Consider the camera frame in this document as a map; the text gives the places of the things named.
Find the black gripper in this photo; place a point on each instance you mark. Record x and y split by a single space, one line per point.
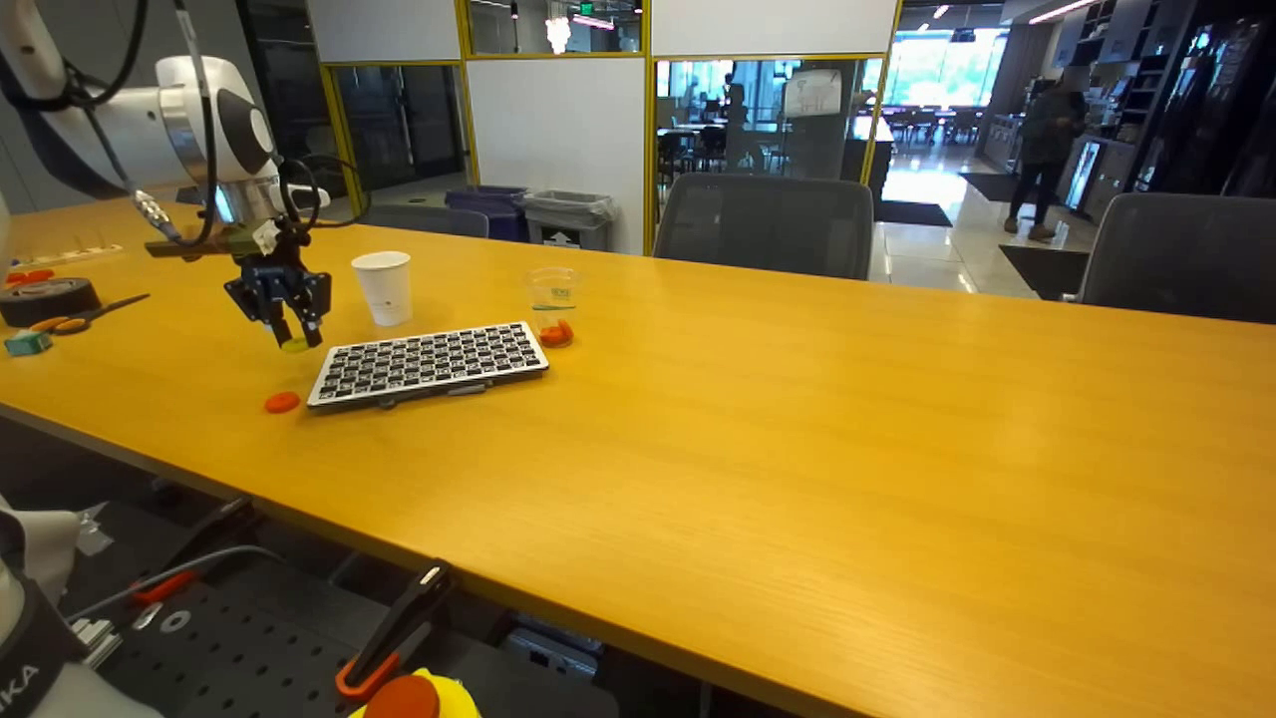
284 283

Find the clear plastic cup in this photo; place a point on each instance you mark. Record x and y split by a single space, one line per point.
551 296

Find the yellow emergency stop button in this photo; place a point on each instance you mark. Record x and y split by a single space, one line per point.
399 701

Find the person in background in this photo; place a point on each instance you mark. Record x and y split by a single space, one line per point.
1044 145

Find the gray waste bin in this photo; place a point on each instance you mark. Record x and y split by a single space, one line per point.
578 222

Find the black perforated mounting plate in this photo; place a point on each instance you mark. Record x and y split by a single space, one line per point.
241 662

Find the red flat disc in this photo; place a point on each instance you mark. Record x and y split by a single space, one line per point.
30 276

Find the white paper cup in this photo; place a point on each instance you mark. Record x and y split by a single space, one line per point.
386 287

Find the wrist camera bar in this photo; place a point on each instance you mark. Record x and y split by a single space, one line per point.
203 245

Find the teal small block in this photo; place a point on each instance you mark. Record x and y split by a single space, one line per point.
27 343

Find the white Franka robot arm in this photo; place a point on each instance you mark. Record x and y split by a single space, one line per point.
227 134

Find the gray office chair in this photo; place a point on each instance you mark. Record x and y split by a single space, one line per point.
1182 254
764 225

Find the white hexagon patterned board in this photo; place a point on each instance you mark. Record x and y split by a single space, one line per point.
451 364

